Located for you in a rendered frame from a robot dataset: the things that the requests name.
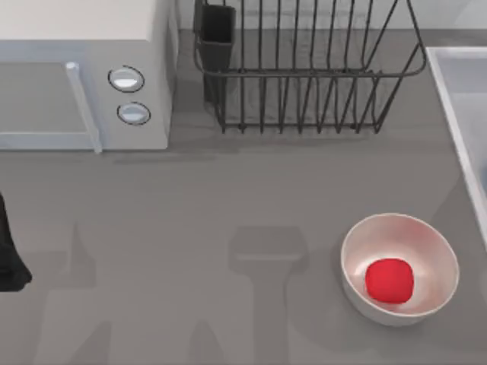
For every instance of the large microwave knob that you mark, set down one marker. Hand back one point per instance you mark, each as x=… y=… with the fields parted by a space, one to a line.
x=126 y=79

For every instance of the black cutlery holder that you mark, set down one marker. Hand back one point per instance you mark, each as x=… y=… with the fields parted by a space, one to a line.
x=215 y=34

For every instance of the microwave oven door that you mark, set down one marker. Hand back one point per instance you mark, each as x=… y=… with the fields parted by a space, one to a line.
x=34 y=99

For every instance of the red apple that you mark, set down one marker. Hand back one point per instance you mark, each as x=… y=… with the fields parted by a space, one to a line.
x=389 y=280

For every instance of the small microwave knob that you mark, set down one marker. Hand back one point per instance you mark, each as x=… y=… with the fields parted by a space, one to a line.
x=133 y=113

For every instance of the white bowl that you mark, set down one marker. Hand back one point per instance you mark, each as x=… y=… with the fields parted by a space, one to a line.
x=430 y=251

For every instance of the pale microwave oven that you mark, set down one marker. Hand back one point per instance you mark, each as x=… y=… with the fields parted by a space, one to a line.
x=152 y=45

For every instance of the white sink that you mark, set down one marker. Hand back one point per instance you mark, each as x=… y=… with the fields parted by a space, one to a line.
x=462 y=114

